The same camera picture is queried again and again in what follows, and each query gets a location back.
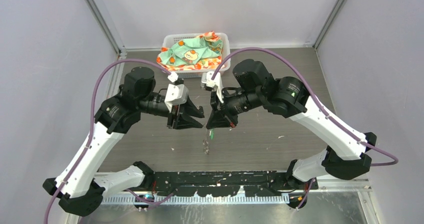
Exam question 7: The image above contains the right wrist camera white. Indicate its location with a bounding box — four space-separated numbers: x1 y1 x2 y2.
200 71 224 103

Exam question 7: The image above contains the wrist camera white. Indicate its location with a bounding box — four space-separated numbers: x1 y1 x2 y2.
200 71 224 103
164 84 189 113

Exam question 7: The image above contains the white plastic basket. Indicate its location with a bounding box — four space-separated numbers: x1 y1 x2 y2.
162 33 230 78

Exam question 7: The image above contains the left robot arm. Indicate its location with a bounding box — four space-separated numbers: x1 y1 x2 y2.
43 67 204 216

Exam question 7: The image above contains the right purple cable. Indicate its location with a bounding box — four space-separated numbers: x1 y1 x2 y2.
211 47 399 211

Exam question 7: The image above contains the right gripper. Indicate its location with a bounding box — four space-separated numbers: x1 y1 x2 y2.
206 86 264 128

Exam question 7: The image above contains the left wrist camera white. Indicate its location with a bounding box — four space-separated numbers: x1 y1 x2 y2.
164 84 189 113

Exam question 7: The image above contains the key with green tag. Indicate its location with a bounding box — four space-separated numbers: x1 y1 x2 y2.
209 129 215 140

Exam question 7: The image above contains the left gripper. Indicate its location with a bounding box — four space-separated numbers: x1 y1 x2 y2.
138 93 205 129

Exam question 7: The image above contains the large metal keyring holder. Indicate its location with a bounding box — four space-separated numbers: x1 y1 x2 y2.
202 129 212 155

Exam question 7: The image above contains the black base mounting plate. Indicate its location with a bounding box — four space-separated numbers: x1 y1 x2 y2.
130 170 311 197

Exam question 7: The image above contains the green orange patterned cloth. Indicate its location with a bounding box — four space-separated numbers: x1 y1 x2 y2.
156 32 225 71

